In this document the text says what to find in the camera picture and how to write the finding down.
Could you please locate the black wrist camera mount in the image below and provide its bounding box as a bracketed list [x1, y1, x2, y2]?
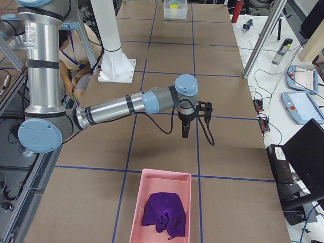
[196, 101, 213, 123]

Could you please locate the pink plastic bin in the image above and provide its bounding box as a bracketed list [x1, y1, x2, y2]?
[129, 169, 191, 242]

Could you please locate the purple microfibre cloth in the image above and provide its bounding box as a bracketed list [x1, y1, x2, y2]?
[141, 192, 186, 240]

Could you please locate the clear bottle black cap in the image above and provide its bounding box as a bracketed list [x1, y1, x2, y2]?
[271, 38, 293, 65]

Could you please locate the far teach pendant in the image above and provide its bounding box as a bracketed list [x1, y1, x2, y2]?
[287, 65, 318, 95]

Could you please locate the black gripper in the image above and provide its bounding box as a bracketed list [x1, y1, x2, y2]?
[178, 112, 196, 138]

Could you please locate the black monitor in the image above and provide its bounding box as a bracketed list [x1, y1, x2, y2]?
[282, 118, 323, 199]

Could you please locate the mint green bowl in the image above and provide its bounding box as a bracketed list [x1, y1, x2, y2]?
[168, 0, 180, 5]

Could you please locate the person in tan shirt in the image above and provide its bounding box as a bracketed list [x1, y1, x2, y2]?
[59, 30, 92, 103]

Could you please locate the red water bottle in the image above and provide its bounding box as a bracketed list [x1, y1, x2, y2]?
[231, 0, 244, 23]

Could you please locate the teach pendant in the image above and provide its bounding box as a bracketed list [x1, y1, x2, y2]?
[287, 65, 318, 95]
[281, 91, 323, 125]

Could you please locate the near teach pendant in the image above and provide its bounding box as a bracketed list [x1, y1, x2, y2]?
[281, 91, 323, 125]

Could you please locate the clear plastic storage box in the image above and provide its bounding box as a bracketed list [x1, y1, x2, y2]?
[164, 0, 188, 19]

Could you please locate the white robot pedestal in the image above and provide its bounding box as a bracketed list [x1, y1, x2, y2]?
[91, 0, 136, 84]

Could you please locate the aluminium frame post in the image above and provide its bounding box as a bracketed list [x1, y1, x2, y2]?
[242, 0, 287, 79]

